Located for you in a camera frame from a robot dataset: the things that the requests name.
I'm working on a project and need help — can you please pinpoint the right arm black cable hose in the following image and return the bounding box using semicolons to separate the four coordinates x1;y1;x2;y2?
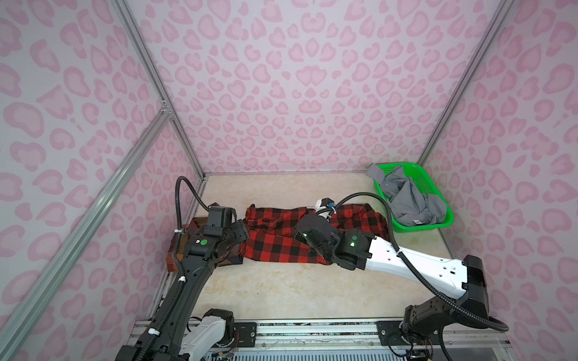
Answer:
331;191;510;333

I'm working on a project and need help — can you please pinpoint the left corner aluminium post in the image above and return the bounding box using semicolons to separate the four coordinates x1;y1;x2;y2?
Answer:
110;0;206;181

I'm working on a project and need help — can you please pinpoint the red black plaid shirt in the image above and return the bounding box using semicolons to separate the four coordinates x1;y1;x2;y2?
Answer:
239;204;389;266

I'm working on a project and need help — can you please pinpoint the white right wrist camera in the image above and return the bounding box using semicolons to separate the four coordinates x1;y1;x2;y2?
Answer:
315;198;336;219

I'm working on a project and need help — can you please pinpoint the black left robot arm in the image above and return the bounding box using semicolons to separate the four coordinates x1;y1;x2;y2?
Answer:
115;204;248;360

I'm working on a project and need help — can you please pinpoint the green plastic basket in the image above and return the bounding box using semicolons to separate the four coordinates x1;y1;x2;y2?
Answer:
367;162;455;233

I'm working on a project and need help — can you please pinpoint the folded brown plaid shirt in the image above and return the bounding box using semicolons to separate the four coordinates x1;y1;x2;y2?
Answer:
166;216;244;273

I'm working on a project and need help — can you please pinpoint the right corner aluminium post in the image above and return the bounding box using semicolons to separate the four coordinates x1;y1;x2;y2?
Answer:
417;0;518;168

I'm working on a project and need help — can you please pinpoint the aluminium frame diagonal bar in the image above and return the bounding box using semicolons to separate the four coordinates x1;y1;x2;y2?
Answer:
0;107;172;361

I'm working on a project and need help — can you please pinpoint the corner aluminium post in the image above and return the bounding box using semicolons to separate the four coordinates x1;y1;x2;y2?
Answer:
110;0;206;181
417;0;518;168

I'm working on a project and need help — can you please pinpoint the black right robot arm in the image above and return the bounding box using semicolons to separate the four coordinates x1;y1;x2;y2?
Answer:
294;214;489;344

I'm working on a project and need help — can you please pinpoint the grey shirt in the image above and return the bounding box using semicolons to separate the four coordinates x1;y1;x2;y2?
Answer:
367;164;447;227

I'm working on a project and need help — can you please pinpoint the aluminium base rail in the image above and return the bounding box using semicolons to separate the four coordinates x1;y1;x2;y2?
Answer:
119;288;520;361

